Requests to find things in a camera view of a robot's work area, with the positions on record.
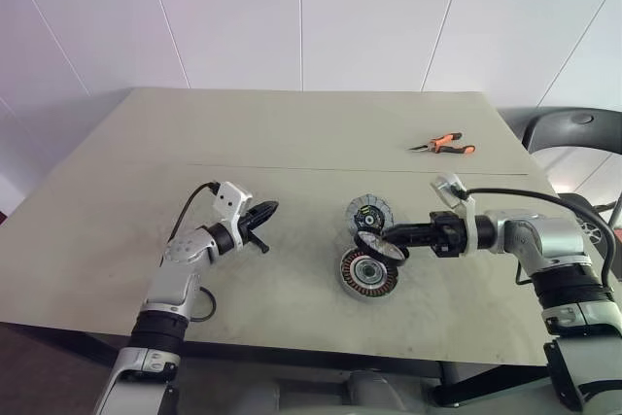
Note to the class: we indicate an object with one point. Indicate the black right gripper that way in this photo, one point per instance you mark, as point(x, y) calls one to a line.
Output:
point(444, 232)

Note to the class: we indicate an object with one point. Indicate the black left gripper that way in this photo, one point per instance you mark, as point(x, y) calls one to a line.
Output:
point(247, 228)

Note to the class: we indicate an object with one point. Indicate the small silver cap disc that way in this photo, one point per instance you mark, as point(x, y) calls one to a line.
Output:
point(376, 246)

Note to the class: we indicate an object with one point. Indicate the round metal motor stator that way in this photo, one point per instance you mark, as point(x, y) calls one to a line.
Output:
point(364, 213)

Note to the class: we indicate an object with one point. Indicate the copper-wound motor stator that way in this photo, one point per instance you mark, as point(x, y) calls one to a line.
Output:
point(369, 275)

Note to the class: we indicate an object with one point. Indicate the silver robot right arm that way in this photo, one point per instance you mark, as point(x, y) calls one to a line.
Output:
point(559, 250)

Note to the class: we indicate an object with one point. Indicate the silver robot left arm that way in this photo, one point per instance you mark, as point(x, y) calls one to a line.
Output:
point(175, 279)

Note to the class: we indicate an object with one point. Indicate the orange black pliers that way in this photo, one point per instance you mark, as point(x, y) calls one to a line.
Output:
point(446, 141)

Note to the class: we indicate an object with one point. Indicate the grey rounded shape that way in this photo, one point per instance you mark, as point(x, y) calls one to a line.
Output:
point(374, 380)

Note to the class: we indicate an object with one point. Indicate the silver spoked wheel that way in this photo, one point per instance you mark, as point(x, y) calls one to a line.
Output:
point(593, 231)

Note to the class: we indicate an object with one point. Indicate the dark grey plastic chair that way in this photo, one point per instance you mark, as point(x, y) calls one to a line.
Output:
point(559, 121)

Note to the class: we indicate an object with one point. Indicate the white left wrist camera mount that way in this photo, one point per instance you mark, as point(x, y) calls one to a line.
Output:
point(231, 196)

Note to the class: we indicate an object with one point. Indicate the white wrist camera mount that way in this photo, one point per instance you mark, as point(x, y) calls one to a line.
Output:
point(470, 220)
point(231, 196)

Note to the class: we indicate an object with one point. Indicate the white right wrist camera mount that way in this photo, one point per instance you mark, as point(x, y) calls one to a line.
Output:
point(470, 220)

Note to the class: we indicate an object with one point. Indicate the black table frame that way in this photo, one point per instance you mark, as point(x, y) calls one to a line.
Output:
point(291, 356)

